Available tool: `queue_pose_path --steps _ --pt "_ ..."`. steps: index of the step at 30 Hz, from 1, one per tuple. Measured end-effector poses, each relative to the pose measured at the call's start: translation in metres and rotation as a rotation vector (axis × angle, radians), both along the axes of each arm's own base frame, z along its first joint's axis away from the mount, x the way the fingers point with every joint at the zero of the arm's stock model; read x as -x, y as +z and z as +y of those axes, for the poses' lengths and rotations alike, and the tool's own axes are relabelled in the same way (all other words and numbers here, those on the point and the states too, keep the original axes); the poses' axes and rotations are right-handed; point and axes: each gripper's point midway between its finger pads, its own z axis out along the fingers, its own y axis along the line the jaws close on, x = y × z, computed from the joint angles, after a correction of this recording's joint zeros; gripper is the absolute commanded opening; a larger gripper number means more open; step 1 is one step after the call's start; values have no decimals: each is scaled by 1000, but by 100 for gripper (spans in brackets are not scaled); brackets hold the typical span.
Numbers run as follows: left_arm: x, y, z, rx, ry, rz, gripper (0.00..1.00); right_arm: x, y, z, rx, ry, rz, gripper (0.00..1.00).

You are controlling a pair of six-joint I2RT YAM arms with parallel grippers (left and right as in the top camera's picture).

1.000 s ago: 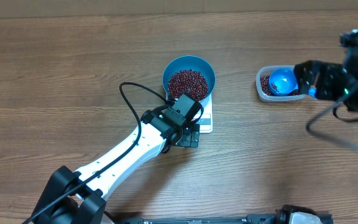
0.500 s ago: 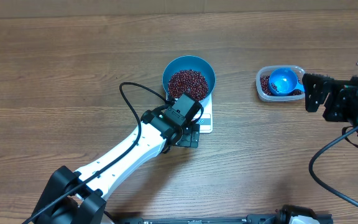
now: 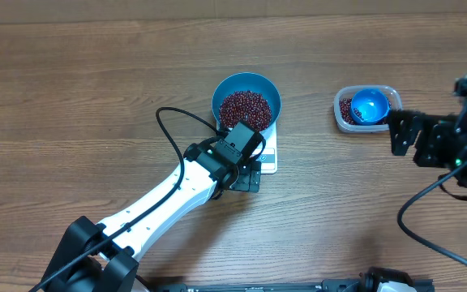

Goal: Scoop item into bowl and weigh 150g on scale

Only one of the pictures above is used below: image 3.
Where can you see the white digital kitchen scale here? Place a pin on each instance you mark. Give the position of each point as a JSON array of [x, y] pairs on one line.
[[268, 155]]

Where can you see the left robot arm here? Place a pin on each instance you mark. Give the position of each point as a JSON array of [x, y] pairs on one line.
[[105, 256]]

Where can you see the blue metal bowl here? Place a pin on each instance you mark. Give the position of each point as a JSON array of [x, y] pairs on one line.
[[247, 81]]

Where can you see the blue plastic measuring scoop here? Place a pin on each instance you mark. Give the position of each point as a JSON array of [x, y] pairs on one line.
[[369, 106]]

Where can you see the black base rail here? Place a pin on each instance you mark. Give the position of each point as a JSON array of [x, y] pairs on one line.
[[332, 285]]

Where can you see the red beans in bowl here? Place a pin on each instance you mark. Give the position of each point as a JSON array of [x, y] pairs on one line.
[[247, 106]]

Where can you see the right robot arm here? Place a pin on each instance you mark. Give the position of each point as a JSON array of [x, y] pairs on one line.
[[438, 183]]

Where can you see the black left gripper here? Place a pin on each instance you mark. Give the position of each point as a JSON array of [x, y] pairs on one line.
[[250, 177]]

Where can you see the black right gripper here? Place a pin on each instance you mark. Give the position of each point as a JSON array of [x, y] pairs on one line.
[[434, 139]]

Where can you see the red adzuki beans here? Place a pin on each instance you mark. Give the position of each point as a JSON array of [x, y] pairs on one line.
[[344, 105]]

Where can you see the clear plastic food container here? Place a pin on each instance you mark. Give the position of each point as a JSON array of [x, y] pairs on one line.
[[348, 92]]

